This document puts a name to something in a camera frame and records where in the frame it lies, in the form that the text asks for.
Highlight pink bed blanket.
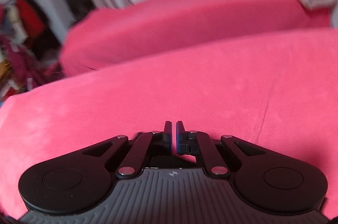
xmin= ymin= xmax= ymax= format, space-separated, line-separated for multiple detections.
xmin=1 ymin=29 xmax=337 ymax=218

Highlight far pink bed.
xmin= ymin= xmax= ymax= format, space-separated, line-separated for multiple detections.
xmin=60 ymin=0 xmax=331 ymax=77

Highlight clothes rack with garments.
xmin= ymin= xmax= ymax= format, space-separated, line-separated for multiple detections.
xmin=1 ymin=0 xmax=64 ymax=103

